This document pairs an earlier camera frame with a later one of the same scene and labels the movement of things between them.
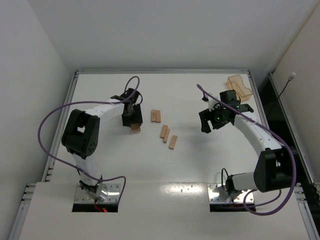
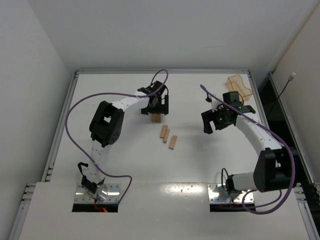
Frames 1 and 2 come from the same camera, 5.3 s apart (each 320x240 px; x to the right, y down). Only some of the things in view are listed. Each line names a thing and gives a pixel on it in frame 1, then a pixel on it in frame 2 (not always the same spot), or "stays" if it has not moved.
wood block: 163,131 stays
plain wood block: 134,128 to 153,117
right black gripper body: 208,118 stays
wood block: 173,142 stays
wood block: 138,128 to 158,118
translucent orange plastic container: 235,83 stays
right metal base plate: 216,195 stays
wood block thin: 166,135 stays
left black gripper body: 132,119 to 155,109
